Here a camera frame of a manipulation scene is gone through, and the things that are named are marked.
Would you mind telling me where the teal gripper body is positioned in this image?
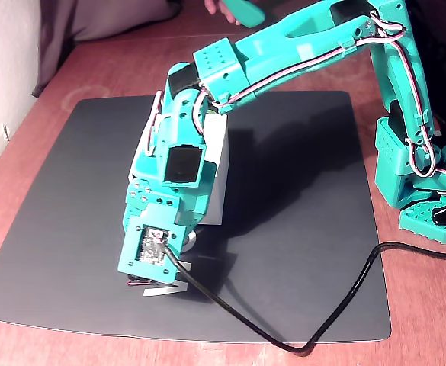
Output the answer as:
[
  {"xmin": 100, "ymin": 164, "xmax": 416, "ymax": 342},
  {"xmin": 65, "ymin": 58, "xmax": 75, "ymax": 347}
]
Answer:
[{"xmin": 123, "ymin": 162, "xmax": 218, "ymax": 233}]

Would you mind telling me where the small black battery pack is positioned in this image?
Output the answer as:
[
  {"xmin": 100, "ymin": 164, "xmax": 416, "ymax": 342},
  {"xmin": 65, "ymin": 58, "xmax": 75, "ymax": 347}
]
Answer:
[{"xmin": 125, "ymin": 272, "xmax": 152, "ymax": 287}]

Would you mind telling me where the teal plastic handle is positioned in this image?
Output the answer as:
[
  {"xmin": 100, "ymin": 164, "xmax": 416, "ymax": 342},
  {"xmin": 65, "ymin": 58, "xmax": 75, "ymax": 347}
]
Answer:
[{"xmin": 220, "ymin": 0, "xmax": 266, "ymax": 30}]

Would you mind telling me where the white open cardboard box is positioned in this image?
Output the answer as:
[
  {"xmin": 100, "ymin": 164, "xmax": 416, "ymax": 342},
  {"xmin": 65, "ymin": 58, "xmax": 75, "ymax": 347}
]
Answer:
[{"xmin": 127, "ymin": 113, "xmax": 231, "ymax": 226}]

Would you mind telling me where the person's hand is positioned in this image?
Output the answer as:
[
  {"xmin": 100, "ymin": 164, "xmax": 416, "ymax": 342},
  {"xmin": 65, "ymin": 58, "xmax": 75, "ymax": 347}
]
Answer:
[{"xmin": 203, "ymin": 0, "xmax": 242, "ymax": 26}]

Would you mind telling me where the black mat with white letters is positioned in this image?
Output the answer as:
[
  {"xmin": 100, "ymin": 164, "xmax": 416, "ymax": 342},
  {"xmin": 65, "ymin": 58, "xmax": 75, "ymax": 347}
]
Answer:
[{"xmin": 0, "ymin": 90, "xmax": 393, "ymax": 343}]

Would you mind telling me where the dark grey cloth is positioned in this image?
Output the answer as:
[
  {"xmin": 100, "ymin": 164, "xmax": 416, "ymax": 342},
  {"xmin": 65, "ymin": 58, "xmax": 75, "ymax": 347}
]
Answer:
[{"xmin": 31, "ymin": 0, "xmax": 184, "ymax": 98}]

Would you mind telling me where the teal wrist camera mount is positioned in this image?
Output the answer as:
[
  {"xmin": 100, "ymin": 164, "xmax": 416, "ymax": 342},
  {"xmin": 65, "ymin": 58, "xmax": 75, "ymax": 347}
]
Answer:
[{"xmin": 117, "ymin": 215, "xmax": 189, "ymax": 285}]

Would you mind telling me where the white red wrist servo wire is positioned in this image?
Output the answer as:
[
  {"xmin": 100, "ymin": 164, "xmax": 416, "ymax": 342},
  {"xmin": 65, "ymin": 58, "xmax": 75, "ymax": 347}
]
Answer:
[{"xmin": 142, "ymin": 91, "xmax": 170, "ymax": 157}]

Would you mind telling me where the white red forearm servo wire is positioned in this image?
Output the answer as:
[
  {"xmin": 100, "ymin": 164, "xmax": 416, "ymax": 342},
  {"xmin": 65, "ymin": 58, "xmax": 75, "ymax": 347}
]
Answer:
[{"xmin": 207, "ymin": 22, "xmax": 403, "ymax": 112}]

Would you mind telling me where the white red upper arm wire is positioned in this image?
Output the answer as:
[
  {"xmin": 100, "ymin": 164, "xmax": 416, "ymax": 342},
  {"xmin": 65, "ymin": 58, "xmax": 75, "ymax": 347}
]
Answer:
[{"xmin": 370, "ymin": 11, "xmax": 446, "ymax": 196}]

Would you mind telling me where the black camera cable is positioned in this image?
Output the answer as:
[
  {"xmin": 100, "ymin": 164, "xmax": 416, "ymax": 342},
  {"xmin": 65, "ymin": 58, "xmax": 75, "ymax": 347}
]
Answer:
[{"xmin": 157, "ymin": 234, "xmax": 446, "ymax": 356}]

